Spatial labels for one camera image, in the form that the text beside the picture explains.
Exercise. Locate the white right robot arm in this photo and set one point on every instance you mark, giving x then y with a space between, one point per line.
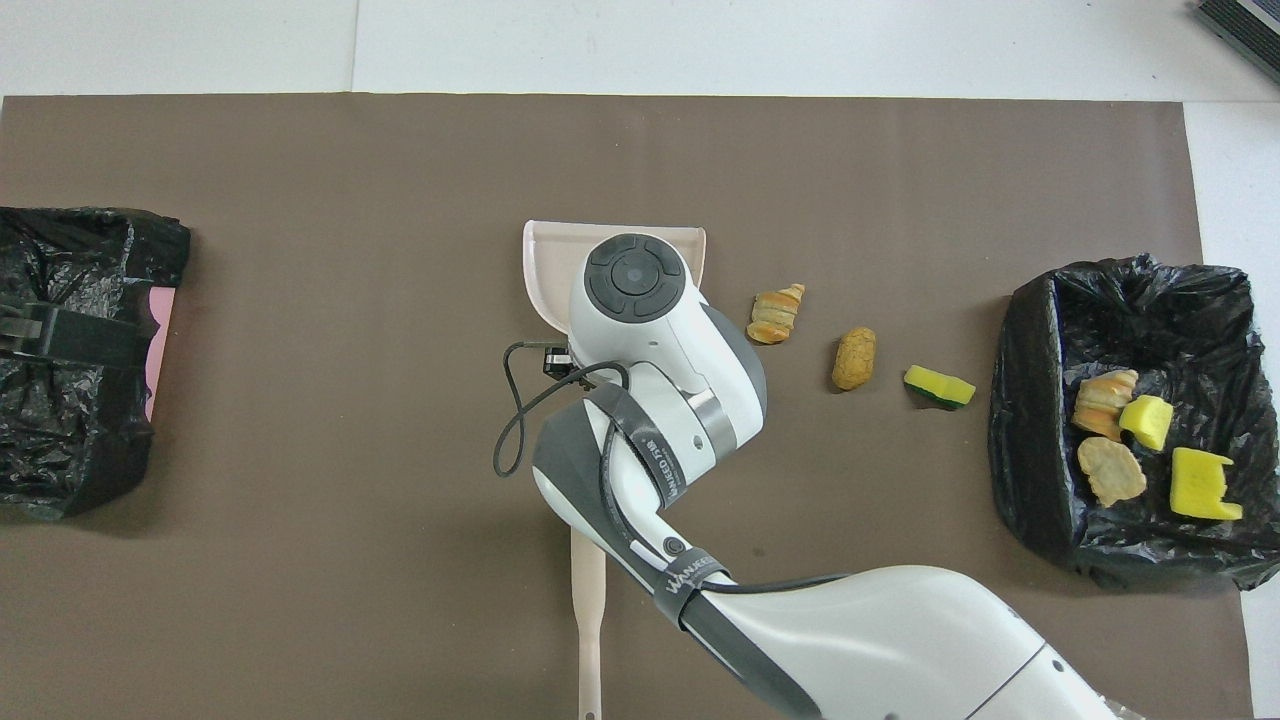
900 640

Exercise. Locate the notched yellow sponge piece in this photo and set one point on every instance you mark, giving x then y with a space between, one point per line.
1200 485

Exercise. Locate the brown table mat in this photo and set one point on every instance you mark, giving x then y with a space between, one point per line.
300 200

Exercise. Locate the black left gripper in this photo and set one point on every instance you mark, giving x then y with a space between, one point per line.
20 330

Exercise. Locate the yellow sponge green backing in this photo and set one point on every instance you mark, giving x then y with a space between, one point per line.
1148 422
940 385

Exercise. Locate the beige plastic dustpan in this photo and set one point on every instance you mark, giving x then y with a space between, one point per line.
550 260

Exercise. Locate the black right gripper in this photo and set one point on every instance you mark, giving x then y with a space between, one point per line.
558 362

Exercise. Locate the brown toy croquette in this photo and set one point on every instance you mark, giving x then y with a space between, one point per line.
854 360

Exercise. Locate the toy croissant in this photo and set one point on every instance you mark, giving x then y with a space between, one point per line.
773 315
1103 400

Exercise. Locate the dark grey ribbed device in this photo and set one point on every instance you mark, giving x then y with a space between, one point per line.
1250 25

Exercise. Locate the black bag lined pink bin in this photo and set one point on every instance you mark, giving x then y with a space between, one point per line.
60 250

